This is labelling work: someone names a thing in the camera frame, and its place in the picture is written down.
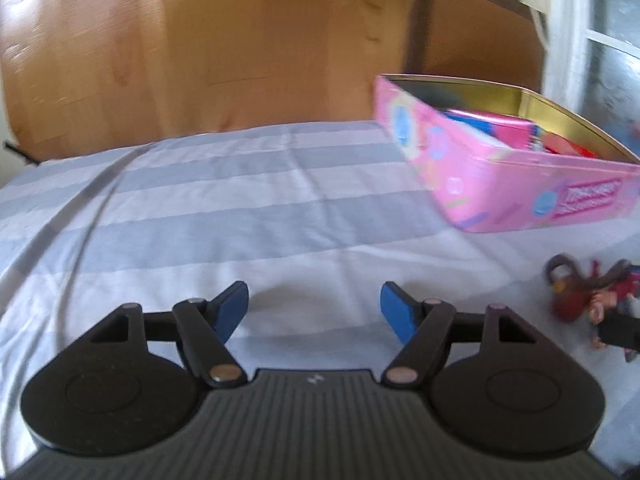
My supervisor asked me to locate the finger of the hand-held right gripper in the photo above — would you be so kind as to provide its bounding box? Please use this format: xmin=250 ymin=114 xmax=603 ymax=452
xmin=597 ymin=312 xmax=640 ymax=361

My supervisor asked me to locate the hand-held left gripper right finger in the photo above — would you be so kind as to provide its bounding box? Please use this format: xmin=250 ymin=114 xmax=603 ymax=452
xmin=380 ymin=282 xmax=547 ymax=387

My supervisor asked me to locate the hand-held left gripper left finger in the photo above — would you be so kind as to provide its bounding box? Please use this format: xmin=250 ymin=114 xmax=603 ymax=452
xmin=90 ymin=281 xmax=249 ymax=387

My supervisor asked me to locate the small doll figure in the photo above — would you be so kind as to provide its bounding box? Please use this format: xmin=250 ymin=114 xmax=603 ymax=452
xmin=545 ymin=254 xmax=640 ymax=353

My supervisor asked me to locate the pink tin box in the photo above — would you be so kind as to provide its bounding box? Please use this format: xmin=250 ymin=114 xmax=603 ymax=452
xmin=374 ymin=74 xmax=640 ymax=234

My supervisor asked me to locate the red cardboard box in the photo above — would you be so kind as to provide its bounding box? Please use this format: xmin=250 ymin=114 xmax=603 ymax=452
xmin=544 ymin=131 xmax=598 ymax=159

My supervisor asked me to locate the pink foil packet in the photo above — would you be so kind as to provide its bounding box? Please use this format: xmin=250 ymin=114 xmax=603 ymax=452
xmin=447 ymin=107 xmax=537 ymax=152

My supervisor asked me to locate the striped bed sheet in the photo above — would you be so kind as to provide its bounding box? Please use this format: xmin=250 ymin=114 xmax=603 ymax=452
xmin=0 ymin=120 xmax=640 ymax=480

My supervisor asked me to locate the wooden headboard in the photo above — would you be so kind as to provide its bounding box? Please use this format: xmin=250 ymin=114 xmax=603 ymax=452
xmin=0 ymin=0 xmax=418 ymax=163

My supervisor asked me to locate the brown board panel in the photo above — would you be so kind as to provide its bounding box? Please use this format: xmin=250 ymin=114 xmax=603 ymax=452
xmin=407 ymin=0 xmax=547 ymax=98

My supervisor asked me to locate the white frosted window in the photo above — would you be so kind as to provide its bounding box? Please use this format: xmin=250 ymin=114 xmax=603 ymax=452
xmin=542 ymin=0 xmax=640 ymax=128

